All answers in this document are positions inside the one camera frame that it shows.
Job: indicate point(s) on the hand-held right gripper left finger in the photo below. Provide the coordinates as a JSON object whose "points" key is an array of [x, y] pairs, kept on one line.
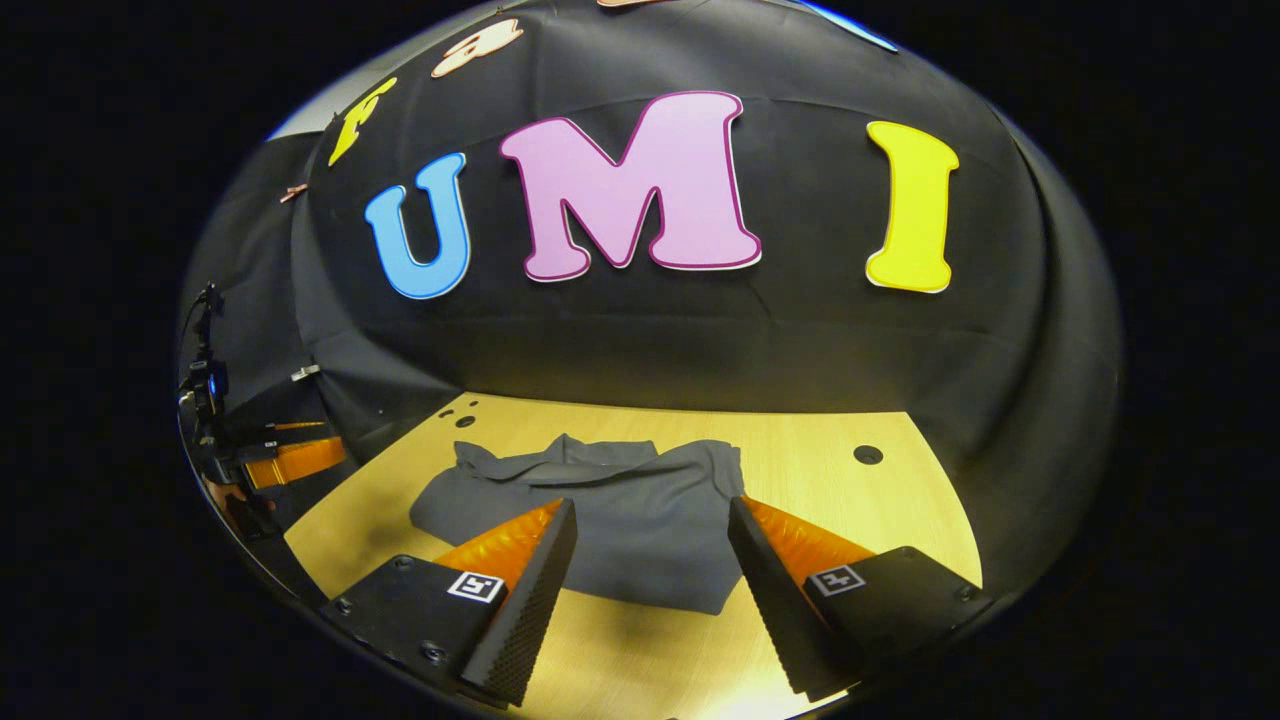
{"points": [[530, 610]]}

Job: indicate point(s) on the black backdrop cloth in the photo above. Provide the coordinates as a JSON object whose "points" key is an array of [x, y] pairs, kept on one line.
{"points": [[700, 340]]}

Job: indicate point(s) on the copper-coloured clip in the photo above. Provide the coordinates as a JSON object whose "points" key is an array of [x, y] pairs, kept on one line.
{"points": [[294, 193]]}

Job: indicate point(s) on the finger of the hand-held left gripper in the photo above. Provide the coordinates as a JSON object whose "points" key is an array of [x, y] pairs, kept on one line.
{"points": [[300, 460], [290, 428]]}

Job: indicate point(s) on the grey button-up shirt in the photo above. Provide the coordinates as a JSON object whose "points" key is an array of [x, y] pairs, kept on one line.
{"points": [[640, 540]]}

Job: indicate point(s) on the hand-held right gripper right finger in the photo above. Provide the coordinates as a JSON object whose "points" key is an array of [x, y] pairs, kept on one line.
{"points": [[775, 610]]}

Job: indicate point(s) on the white clip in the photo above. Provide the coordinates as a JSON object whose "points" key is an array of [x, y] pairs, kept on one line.
{"points": [[305, 373]]}

